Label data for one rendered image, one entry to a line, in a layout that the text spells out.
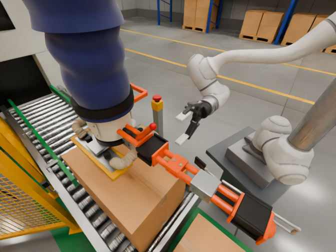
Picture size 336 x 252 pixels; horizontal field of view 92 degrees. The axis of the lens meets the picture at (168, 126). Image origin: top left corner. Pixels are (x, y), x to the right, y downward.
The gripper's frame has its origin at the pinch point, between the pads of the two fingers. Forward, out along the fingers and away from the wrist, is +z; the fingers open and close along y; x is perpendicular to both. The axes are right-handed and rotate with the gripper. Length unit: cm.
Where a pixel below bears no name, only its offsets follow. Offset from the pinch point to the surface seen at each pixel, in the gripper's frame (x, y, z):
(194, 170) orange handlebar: -15.2, -1.5, 12.6
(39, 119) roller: 173, 68, 26
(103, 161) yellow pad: 19.0, 9.3, 26.2
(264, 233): -37.1, -2.7, 17.2
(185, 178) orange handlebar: -14.7, -1.5, 16.7
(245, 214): -32.2, -2.8, 16.1
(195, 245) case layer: -24, 69, 12
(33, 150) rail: 120, 62, 46
